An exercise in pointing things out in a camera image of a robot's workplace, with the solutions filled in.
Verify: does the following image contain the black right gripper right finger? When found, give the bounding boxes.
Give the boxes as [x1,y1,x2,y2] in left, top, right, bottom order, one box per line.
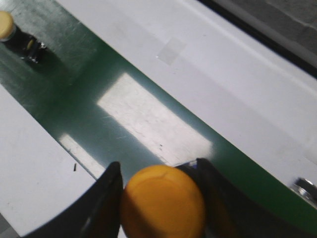
[196,157,317,238]

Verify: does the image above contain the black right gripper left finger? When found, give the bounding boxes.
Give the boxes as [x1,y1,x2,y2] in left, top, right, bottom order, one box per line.
[25,162,123,238]

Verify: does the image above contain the yellow mushroom push button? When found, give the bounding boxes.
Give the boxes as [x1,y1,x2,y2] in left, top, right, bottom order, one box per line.
[0,10,47,63]
[120,165,206,238]

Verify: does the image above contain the green conveyor belt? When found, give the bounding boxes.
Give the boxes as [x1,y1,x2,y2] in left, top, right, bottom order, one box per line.
[0,0,317,237]

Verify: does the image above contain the thin brown wire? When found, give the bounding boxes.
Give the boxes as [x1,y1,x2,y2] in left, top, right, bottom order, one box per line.
[291,177,317,209]

